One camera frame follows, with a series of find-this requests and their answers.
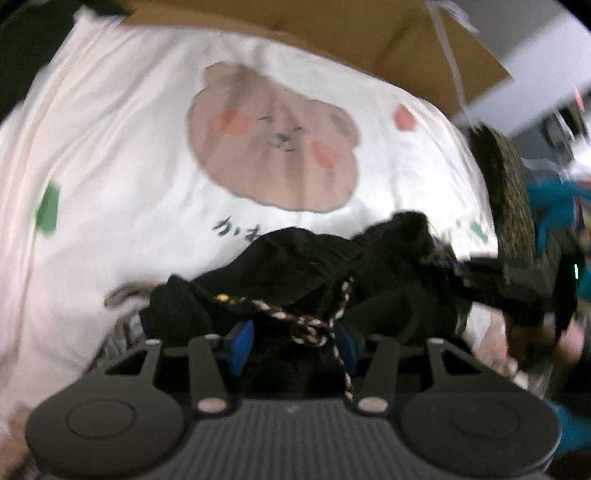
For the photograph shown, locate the black drawstring pants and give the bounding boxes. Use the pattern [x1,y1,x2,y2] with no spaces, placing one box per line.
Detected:
[139,211,472,402]

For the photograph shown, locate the cream bear print blanket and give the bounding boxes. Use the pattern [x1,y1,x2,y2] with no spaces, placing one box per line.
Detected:
[0,9,513,480]

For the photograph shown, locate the brown cardboard box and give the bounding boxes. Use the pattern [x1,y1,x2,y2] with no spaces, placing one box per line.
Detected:
[124,0,513,116]

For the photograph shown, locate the brown woven basket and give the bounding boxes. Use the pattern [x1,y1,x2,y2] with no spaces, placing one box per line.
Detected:
[466,124,539,259]

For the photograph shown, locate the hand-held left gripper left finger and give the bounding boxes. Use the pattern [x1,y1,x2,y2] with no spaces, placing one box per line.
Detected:
[104,320,256,416]

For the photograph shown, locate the white cable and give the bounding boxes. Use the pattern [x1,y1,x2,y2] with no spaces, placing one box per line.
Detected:
[427,4,476,125]

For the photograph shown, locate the person's right hand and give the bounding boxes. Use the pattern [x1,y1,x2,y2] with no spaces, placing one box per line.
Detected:
[551,318,591,365]

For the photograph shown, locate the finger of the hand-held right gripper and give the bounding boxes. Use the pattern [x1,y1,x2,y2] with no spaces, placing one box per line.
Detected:
[455,256,506,289]

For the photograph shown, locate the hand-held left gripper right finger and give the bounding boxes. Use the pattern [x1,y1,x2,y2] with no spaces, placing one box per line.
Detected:
[333,323,483,416]

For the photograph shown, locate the teal cloth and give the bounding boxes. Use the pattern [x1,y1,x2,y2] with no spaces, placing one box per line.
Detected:
[526,178,591,287]

